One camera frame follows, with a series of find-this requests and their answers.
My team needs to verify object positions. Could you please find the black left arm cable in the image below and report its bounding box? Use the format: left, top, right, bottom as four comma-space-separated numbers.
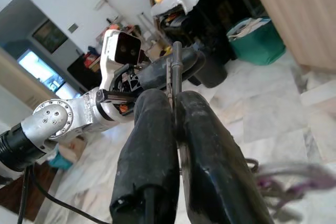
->
17, 161, 112, 224

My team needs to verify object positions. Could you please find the bright glass window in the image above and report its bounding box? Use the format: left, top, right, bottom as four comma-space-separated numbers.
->
17, 50, 67, 92

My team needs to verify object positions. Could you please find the light wooden cabinet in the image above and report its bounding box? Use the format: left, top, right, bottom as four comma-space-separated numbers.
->
246, 0, 336, 72

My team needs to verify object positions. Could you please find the black waste bin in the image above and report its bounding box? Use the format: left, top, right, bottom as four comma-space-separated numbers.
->
194, 49, 228, 89

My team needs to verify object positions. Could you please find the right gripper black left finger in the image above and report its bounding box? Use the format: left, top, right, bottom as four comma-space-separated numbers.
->
109, 89, 182, 224

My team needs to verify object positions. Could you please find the green storage bin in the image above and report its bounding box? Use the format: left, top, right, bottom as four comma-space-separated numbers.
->
226, 16, 287, 67

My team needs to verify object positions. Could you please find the dark framed picture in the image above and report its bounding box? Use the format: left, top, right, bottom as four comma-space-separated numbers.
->
31, 18, 69, 54

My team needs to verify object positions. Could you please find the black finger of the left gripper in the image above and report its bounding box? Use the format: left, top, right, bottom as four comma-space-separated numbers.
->
138, 59, 169, 90
181, 50, 206, 77

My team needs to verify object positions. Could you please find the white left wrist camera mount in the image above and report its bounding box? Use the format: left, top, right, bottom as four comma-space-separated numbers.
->
98, 29, 143, 130

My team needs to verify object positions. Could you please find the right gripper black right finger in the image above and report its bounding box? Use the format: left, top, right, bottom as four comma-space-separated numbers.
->
174, 91, 274, 224

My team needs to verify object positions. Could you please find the black side cabinet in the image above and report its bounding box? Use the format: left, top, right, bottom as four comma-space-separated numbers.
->
67, 53, 103, 91

